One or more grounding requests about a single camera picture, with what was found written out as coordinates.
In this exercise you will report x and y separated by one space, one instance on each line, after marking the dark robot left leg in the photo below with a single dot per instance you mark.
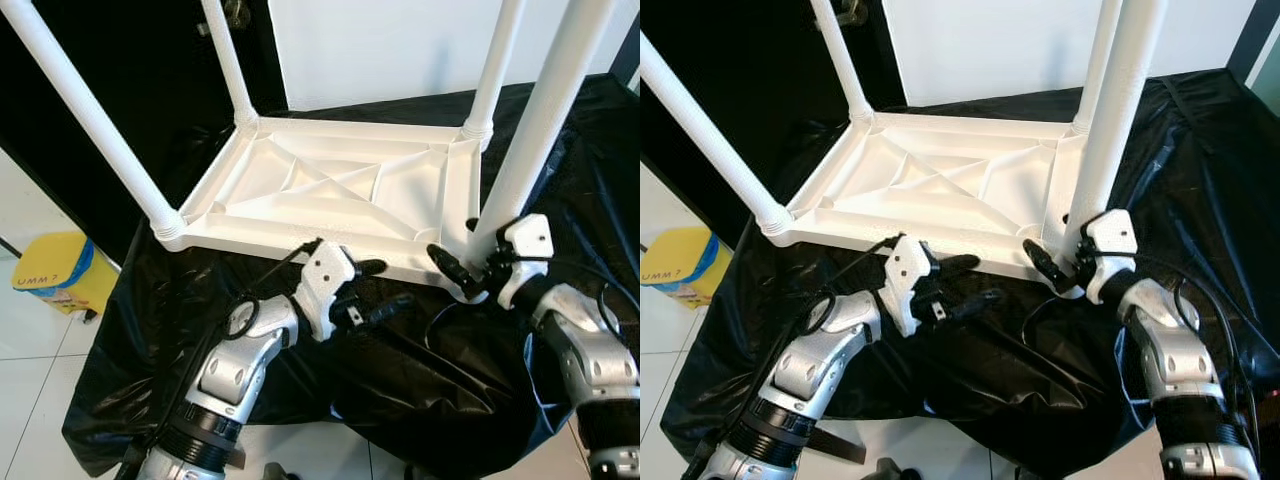
278 472
888 470

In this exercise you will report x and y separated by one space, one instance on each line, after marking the dark grey wall post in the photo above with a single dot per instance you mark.
628 50
1255 40

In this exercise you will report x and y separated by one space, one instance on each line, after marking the white plastic table leg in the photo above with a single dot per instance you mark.
90 120
710 145
1098 60
842 60
495 70
228 60
540 130
1115 130

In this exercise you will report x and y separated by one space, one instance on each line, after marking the black door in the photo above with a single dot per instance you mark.
760 60
150 80

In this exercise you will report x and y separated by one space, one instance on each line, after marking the black plastic table cover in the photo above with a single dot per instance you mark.
1050 380
450 380

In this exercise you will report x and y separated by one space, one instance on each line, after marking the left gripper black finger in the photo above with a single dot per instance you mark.
388 310
372 267
960 263
975 305

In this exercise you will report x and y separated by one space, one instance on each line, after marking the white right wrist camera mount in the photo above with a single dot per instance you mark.
528 245
1112 240

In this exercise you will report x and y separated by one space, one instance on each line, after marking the yellow box with blue band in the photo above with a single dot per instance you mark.
65 275
690 268

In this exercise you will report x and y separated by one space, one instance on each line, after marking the white plastic table top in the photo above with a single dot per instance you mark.
330 180
940 175

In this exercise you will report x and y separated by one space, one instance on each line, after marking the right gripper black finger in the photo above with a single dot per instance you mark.
455 271
1048 266

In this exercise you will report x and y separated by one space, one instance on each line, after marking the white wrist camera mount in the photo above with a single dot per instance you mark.
908 275
528 245
1112 240
325 280

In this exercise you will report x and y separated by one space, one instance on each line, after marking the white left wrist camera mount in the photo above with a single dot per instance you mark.
908 275
325 280

